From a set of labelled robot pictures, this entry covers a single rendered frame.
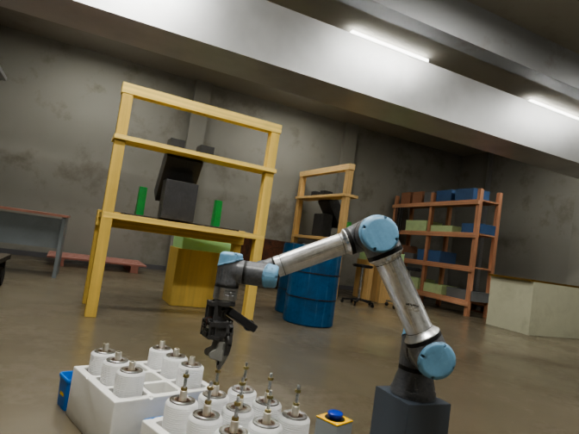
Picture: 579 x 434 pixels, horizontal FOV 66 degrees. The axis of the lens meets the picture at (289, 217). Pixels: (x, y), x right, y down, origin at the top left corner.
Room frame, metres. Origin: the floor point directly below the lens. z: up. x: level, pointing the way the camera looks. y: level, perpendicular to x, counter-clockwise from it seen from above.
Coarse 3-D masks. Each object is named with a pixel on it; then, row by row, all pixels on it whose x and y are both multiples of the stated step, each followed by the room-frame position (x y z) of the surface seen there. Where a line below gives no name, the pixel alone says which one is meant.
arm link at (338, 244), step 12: (348, 228) 1.53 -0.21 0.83; (324, 240) 1.53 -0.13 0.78; (336, 240) 1.52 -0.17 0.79; (348, 240) 1.51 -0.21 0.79; (288, 252) 1.53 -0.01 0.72; (300, 252) 1.52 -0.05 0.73; (312, 252) 1.52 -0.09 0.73; (324, 252) 1.52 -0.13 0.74; (336, 252) 1.52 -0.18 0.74; (348, 252) 1.54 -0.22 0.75; (276, 264) 1.51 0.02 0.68; (288, 264) 1.51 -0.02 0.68; (300, 264) 1.52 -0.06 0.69; (312, 264) 1.54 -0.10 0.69
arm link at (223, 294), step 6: (216, 288) 1.40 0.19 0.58; (222, 288) 1.39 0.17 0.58; (228, 288) 1.39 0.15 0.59; (234, 288) 1.45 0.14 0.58; (216, 294) 1.39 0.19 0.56; (222, 294) 1.39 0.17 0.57; (228, 294) 1.39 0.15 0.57; (234, 294) 1.40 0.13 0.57; (216, 300) 1.40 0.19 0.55; (222, 300) 1.39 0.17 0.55; (228, 300) 1.39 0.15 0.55; (234, 300) 1.41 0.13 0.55
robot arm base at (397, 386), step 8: (400, 368) 1.55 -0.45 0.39; (408, 368) 1.52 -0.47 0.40; (400, 376) 1.54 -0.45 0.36; (408, 376) 1.51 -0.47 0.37; (416, 376) 1.50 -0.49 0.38; (424, 376) 1.51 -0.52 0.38; (392, 384) 1.56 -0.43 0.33; (400, 384) 1.52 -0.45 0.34; (408, 384) 1.51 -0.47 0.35; (416, 384) 1.50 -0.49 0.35; (424, 384) 1.50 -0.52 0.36; (432, 384) 1.52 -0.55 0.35; (392, 392) 1.55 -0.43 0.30; (400, 392) 1.51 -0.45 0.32; (408, 392) 1.50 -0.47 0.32; (416, 392) 1.49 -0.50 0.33; (424, 392) 1.49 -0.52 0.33; (432, 392) 1.51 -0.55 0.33; (416, 400) 1.49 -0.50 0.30; (424, 400) 1.49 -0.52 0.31; (432, 400) 1.50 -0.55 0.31
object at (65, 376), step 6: (60, 372) 1.81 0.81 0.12; (66, 372) 1.83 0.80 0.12; (72, 372) 1.85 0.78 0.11; (60, 378) 1.80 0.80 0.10; (66, 378) 1.76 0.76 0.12; (60, 384) 1.80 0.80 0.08; (66, 384) 1.75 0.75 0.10; (60, 390) 1.79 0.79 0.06; (66, 390) 1.75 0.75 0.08; (60, 396) 1.79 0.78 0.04; (66, 396) 1.75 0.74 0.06; (60, 402) 1.78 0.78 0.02; (66, 402) 1.75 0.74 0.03
